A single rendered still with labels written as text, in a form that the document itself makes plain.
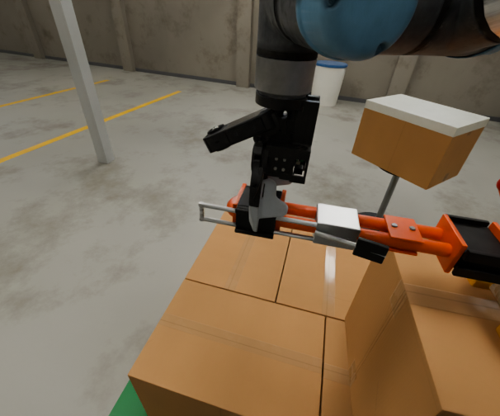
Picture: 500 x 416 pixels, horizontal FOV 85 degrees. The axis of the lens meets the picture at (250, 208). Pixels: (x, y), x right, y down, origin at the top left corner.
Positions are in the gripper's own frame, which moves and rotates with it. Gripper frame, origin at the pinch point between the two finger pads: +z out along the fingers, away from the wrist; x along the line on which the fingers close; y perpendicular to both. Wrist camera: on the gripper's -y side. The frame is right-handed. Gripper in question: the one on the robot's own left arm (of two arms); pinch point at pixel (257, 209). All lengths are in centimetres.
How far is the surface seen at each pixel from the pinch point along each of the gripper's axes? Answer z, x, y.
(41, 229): 122, 87, -183
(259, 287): 66, 33, -1
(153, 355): 66, -2, -30
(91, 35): 56, 692, -569
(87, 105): 59, 199, -206
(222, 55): 68, 636, -200
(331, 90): 93, 528, 47
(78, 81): 37, 199, -208
